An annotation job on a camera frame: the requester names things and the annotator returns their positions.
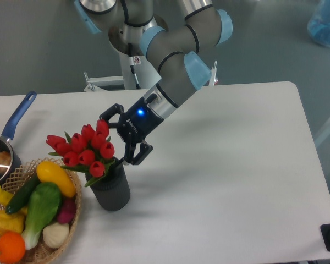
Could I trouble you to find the purple red radish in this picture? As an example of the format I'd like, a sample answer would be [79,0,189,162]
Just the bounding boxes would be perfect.
[57,199,76,224]

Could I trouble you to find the green bok choy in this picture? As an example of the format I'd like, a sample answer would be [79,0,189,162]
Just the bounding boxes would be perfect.
[21,182,62,250]

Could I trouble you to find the blue handled saucepan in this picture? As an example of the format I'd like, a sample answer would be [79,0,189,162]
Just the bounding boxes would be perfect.
[0,91,37,185]

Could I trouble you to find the dark grey ribbed vase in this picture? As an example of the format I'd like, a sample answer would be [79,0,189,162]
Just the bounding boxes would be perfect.
[90,158,130,211]

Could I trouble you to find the orange fruit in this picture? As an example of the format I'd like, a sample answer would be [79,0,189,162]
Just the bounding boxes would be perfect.
[0,232,26,263]

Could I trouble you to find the dark green cucumber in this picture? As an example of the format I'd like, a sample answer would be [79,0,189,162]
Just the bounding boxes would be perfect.
[5,174,41,215]

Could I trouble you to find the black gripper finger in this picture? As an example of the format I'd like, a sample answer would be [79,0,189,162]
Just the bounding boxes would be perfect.
[99,103,125,129]
[115,140,153,167]

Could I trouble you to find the yellow banana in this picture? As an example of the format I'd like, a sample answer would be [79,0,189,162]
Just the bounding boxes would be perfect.
[0,186,14,211]

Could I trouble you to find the white garlic bulb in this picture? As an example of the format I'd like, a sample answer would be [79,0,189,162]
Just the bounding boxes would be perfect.
[42,222,69,249]

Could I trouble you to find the black robotic gripper body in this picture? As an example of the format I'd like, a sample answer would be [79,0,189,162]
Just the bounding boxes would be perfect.
[117,97,164,143]

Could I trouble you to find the brown bread roll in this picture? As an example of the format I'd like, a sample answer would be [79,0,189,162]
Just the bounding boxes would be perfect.
[0,151,12,175]

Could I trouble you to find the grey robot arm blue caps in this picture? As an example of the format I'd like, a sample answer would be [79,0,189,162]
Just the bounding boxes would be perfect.
[74,1,233,165]

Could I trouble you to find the yellow squash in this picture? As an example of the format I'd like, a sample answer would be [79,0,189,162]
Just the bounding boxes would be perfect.
[36,161,76,198]

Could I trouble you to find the red tulip bouquet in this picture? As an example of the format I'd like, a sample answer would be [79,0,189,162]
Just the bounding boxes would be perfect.
[46,119,116,187]

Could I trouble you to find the yellow bell pepper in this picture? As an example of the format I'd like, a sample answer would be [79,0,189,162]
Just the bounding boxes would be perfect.
[0,210,25,236]

